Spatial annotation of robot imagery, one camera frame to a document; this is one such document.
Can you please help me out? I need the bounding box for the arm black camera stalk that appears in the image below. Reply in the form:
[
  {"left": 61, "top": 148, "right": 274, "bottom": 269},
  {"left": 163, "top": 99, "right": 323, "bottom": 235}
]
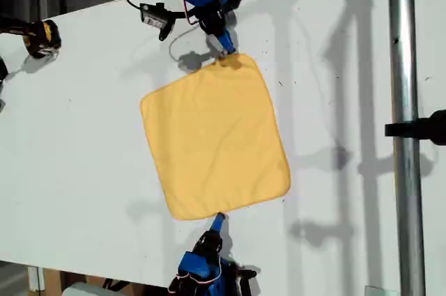
[{"left": 158, "top": 10, "right": 201, "bottom": 42}]

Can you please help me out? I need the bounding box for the steel post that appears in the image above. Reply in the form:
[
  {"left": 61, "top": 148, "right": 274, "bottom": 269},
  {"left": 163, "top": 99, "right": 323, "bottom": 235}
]
[{"left": 387, "top": 0, "right": 426, "bottom": 296}]

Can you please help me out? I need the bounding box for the yellow microfibre towel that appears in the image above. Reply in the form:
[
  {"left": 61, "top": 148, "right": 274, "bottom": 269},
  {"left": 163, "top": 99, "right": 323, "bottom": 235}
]
[{"left": 139, "top": 52, "right": 292, "bottom": 221}]

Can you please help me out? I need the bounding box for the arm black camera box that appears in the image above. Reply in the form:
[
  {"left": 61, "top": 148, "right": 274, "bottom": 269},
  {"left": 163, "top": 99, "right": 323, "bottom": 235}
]
[
  {"left": 236, "top": 267, "right": 261, "bottom": 296},
  {"left": 139, "top": 1, "right": 169, "bottom": 31}
]

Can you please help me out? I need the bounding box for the yellow black table clamp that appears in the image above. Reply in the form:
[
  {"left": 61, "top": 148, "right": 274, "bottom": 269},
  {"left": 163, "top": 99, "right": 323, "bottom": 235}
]
[{"left": 0, "top": 13, "right": 63, "bottom": 60}]

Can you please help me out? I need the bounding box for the black post clamp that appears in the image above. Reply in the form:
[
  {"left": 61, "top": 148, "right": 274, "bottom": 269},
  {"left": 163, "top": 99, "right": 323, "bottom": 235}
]
[{"left": 384, "top": 109, "right": 446, "bottom": 146}]

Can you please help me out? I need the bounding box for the white plastic container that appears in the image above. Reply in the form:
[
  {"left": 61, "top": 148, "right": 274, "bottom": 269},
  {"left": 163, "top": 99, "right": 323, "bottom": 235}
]
[{"left": 61, "top": 281, "right": 112, "bottom": 296}]

